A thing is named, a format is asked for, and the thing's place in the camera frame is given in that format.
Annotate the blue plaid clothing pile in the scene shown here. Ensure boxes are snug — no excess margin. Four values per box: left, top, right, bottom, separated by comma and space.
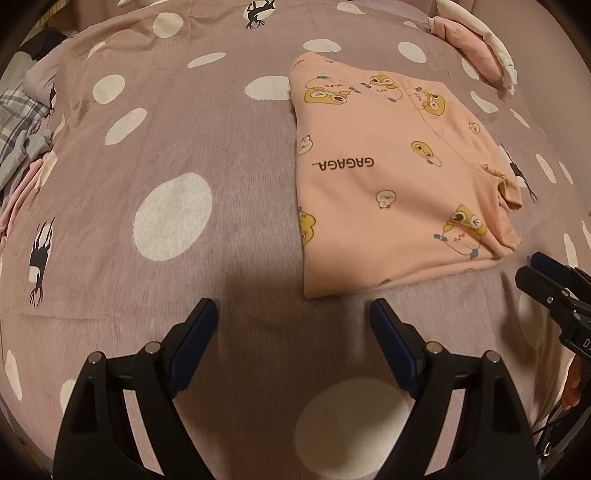
1, 87, 53, 190

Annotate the folded white garment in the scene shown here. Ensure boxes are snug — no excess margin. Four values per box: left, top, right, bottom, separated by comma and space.
436, 0, 518, 94

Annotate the person right hand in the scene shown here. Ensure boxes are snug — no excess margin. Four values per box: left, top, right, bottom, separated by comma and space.
561, 356, 583, 410

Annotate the peach cartoon print garment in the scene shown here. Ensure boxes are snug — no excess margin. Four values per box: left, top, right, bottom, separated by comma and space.
290, 53, 523, 298

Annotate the grey pillow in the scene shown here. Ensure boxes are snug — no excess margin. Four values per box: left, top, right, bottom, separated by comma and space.
22, 39, 71, 107

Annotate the mauve polka dot bedspread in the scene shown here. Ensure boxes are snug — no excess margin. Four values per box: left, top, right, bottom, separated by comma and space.
1, 1, 590, 479

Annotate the folded pink garment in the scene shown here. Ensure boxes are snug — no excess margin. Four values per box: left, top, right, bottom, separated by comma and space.
428, 16, 503, 84

